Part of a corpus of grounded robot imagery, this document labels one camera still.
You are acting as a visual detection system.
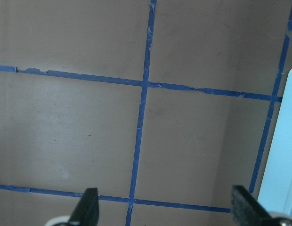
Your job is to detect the brown paper table mat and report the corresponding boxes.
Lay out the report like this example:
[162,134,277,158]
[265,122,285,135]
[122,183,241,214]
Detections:
[0,0,292,226]

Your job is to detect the turquoise plastic bin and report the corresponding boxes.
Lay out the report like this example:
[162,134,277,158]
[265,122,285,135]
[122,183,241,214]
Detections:
[258,69,292,217]

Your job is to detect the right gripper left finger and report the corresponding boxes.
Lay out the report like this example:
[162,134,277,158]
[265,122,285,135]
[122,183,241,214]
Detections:
[46,187,100,226]

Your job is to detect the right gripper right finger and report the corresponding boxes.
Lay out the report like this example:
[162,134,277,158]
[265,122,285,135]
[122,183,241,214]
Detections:
[231,185,292,226]

